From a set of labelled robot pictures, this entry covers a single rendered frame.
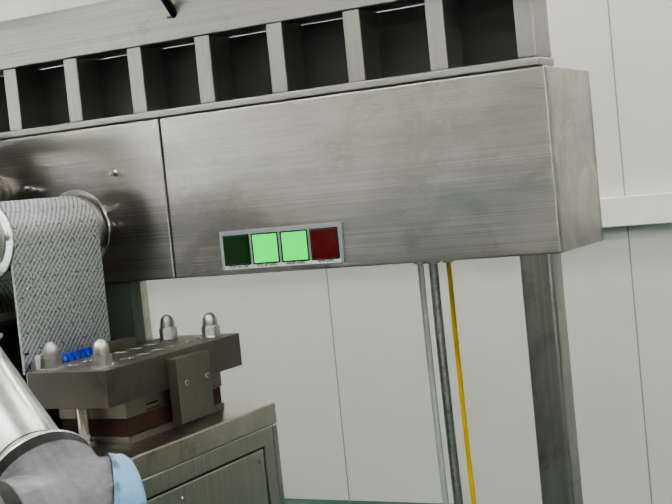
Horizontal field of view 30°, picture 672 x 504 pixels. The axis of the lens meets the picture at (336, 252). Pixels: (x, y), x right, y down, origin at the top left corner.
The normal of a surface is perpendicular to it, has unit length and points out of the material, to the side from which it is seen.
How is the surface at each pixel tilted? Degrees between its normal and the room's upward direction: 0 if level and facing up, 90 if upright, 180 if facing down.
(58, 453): 33
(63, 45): 90
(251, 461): 90
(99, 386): 90
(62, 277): 90
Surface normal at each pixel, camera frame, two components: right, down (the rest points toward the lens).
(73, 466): 0.29, -0.87
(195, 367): 0.88, -0.07
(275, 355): -0.46, 0.09
